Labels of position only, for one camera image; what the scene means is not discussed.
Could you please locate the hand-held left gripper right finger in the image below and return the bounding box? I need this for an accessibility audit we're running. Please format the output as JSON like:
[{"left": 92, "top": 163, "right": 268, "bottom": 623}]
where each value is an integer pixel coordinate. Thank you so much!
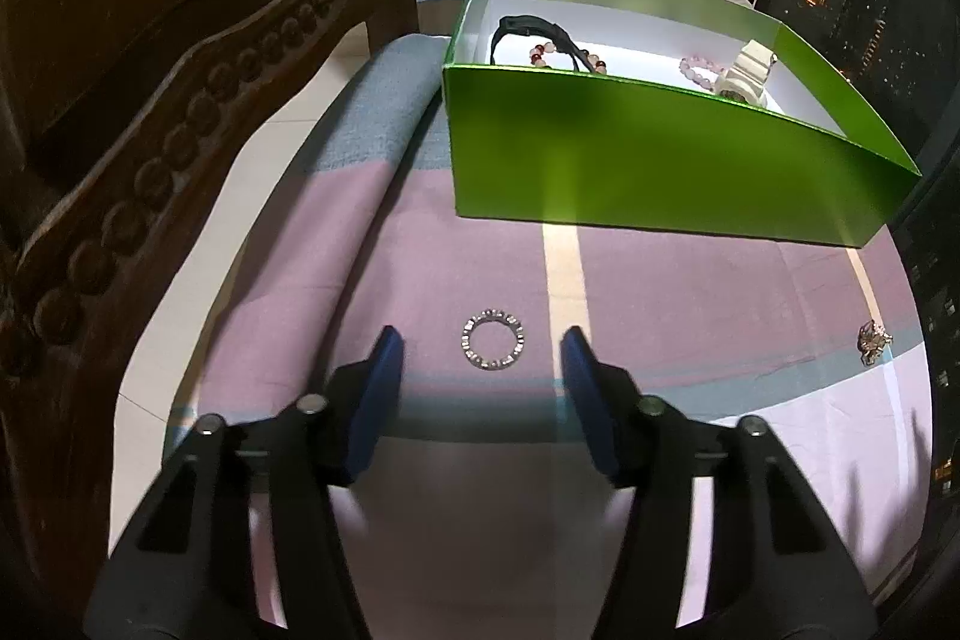
[{"left": 561, "top": 325, "right": 878, "bottom": 640}]

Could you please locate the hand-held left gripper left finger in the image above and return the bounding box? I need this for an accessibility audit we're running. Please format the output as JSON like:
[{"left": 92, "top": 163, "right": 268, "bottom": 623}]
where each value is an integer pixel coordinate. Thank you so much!
[{"left": 84, "top": 325, "right": 406, "bottom": 640}]

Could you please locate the small crystal ring bracelet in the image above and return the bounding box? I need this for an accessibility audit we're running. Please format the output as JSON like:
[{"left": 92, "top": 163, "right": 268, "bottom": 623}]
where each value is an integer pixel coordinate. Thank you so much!
[{"left": 461, "top": 306, "right": 526, "bottom": 372}]

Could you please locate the green cardboard box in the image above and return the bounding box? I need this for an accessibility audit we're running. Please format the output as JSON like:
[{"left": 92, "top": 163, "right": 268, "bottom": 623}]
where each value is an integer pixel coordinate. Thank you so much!
[{"left": 441, "top": 0, "right": 922, "bottom": 249}]

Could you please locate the white wristwatch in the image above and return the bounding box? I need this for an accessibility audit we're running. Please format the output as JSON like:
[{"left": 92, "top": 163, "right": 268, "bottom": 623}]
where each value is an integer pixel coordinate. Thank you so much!
[{"left": 712, "top": 38, "right": 777, "bottom": 107}]

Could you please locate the black wristwatch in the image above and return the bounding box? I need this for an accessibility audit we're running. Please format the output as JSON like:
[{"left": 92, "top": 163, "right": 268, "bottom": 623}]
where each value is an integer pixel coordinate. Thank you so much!
[{"left": 490, "top": 14, "right": 593, "bottom": 75}]

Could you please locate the pink plaid cloth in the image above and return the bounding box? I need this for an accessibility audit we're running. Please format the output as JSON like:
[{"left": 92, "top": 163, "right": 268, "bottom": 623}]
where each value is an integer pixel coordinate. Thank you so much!
[{"left": 112, "top": 34, "right": 935, "bottom": 640}]

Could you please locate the carved wooden chair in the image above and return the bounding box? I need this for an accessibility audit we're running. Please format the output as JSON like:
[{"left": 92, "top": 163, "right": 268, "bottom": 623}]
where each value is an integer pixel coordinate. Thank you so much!
[{"left": 0, "top": 0, "right": 419, "bottom": 618}]

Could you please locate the silver charm bracelet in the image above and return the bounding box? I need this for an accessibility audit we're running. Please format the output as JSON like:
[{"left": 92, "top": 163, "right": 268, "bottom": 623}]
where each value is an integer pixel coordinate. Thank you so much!
[{"left": 857, "top": 319, "right": 895, "bottom": 367}]

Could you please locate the brown mixed bead bracelet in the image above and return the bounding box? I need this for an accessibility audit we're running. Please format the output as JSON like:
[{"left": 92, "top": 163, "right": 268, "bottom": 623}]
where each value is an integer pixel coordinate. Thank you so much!
[{"left": 529, "top": 40, "right": 608, "bottom": 77}]

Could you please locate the pink bead bracelet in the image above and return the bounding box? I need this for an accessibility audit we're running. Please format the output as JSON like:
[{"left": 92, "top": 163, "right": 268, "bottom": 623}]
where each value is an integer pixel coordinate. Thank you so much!
[{"left": 679, "top": 53, "right": 725, "bottom": 94}]

